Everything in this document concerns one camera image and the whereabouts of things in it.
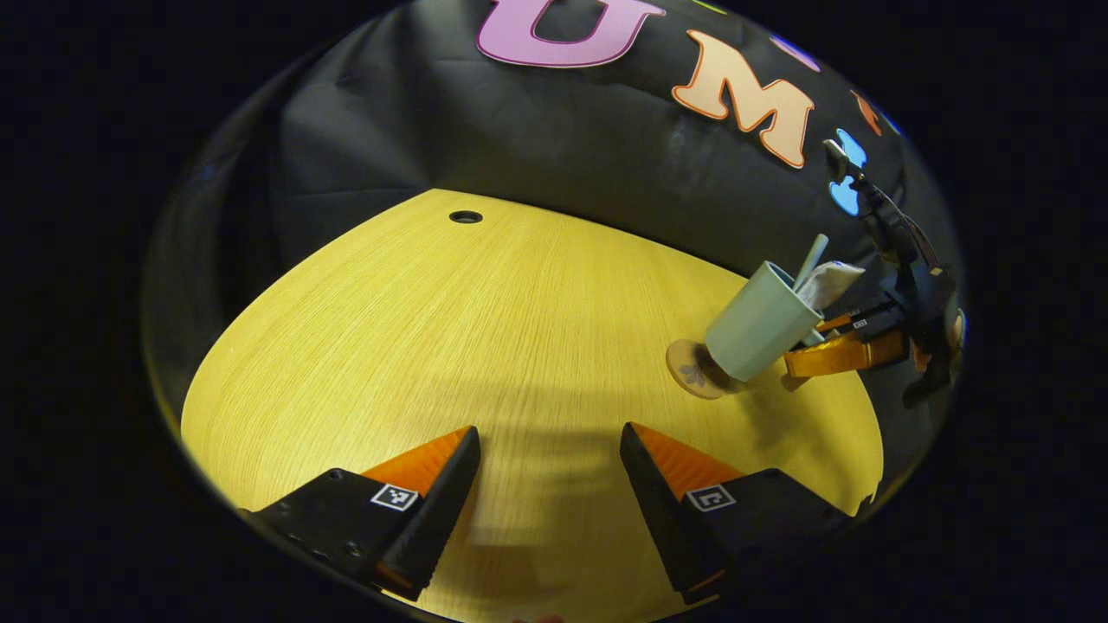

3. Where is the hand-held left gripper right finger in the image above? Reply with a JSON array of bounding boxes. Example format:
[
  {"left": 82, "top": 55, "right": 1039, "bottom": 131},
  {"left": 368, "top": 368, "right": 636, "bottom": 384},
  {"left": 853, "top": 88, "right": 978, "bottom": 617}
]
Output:
[{"left": 620, "top": 422, "right": 854, "bottom": 605}]

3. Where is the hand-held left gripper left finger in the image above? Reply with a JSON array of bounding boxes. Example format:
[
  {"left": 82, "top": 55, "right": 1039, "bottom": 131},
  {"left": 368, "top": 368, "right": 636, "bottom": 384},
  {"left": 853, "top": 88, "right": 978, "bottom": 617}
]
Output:
[{"left": 242, "top": 425, "right": 482, "bottom": 602}]

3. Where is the white toothpaste tube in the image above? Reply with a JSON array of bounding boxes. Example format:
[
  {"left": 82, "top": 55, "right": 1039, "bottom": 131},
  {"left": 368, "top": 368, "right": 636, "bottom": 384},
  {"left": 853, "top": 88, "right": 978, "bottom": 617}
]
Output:
[{"left": 796, "top": 260, "right": 866, "bottom": 311}]

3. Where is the pale green toothbrush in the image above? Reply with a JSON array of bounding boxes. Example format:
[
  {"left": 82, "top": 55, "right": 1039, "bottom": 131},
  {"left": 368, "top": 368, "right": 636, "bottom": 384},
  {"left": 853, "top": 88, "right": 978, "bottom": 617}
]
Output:
[{"left": 792, "top": 234, "right": 829, "bottom": 291}]

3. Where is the pale green cup wooden handle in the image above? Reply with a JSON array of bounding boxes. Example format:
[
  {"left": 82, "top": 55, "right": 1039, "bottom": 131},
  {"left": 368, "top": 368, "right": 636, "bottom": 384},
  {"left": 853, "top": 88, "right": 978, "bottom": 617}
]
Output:
[{"left": 705, "top": 260, "right": 825, "bottom": 383}]

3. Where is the round cork coaster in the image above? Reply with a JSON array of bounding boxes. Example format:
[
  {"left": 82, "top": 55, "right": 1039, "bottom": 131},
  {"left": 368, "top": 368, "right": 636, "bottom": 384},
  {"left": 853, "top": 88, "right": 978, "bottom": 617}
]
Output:
[{"left": 666, "top": 338, "right": 737, "bottom": 401}]

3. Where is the black backdrop cloth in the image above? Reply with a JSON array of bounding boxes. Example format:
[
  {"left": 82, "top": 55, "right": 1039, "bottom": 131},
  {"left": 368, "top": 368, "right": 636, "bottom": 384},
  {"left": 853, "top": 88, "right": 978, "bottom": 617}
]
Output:
[{"left": 143, "top": 0, "right": 962, "bottom": 416}]

